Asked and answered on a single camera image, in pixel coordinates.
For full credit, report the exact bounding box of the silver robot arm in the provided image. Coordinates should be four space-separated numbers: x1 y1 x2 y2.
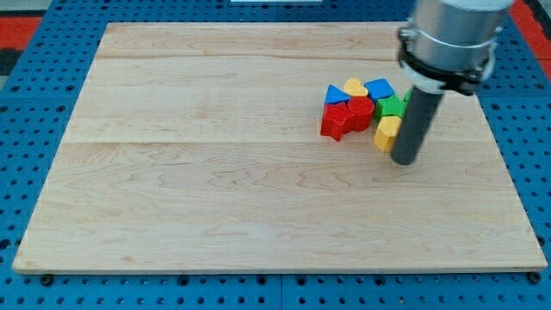
398 0 513 96

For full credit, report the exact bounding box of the blue triangle block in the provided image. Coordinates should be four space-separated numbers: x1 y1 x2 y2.
324 84 350 104

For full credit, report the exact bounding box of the wooden board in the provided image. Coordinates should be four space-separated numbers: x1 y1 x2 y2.
13 22 548 275

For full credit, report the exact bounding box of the blue cube block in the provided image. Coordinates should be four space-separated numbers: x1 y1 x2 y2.
363 78 395 102

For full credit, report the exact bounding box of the yellow heart block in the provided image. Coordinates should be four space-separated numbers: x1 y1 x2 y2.
344 77 368 96

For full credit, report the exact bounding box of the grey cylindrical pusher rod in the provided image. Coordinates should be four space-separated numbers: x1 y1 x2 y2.
391 87 443 165

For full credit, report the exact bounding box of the yellow hexagon block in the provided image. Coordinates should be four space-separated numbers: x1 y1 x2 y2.
373 116 402 152

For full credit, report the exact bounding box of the red circle block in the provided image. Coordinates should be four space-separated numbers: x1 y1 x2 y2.
347 96 375 132

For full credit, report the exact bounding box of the green star block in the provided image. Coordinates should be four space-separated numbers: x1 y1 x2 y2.
373 95 407 122

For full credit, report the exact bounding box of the red star block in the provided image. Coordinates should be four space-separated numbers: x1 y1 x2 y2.
320 102 356 141

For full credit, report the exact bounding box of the green block behind rod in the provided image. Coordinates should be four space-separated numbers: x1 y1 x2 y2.
403 89 412 102

